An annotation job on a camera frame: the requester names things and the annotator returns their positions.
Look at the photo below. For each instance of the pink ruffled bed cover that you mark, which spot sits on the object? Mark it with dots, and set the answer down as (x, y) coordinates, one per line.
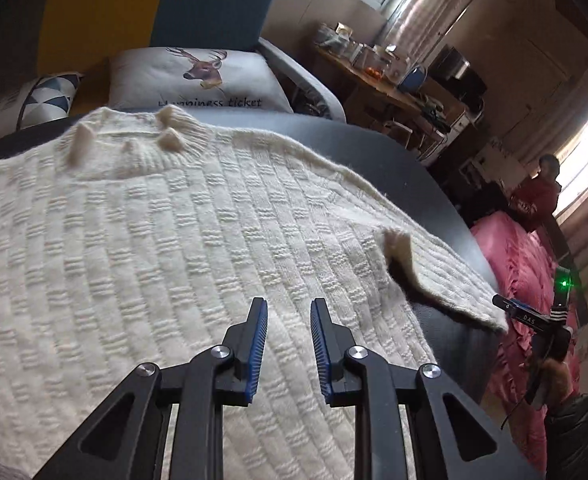
(503, 260)

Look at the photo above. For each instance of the patterned beige curtain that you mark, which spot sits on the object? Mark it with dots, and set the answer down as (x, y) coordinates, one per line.
(423, 20)

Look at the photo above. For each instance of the person's right hand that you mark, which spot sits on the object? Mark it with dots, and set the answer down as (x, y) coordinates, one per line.
(556, 377)

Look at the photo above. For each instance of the blue chair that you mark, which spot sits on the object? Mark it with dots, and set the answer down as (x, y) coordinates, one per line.
(413, 80)

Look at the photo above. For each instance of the grey yellow blue sofa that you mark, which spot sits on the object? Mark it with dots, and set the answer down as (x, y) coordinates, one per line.
(204, 5)

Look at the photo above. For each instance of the deer print pillow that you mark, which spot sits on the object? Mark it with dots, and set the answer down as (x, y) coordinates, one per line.
(144, 75)

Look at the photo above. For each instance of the pile of oranges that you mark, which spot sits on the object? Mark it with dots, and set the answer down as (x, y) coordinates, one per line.
(372, 73)

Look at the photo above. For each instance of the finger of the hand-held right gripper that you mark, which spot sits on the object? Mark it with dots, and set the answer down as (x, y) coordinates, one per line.
(516, 310)

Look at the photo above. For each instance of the geometric print pillow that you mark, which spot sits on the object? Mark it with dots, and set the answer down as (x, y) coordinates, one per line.
(49, 95)

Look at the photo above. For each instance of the person's right forearm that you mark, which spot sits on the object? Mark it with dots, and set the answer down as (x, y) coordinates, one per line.
(568, 435)

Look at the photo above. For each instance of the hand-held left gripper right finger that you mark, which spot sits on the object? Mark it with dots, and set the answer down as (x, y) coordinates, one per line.
(321, 350)

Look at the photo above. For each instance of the wooden desk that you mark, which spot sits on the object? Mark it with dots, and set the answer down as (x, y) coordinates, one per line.
(368, 85)

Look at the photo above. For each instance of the cream knit sweater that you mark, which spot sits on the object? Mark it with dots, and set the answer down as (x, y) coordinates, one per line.
(149, 260)

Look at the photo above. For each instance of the black monitor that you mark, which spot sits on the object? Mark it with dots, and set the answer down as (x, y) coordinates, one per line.
(453, 67)

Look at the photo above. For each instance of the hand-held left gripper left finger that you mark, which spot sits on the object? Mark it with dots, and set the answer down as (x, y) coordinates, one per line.
(256, 345)

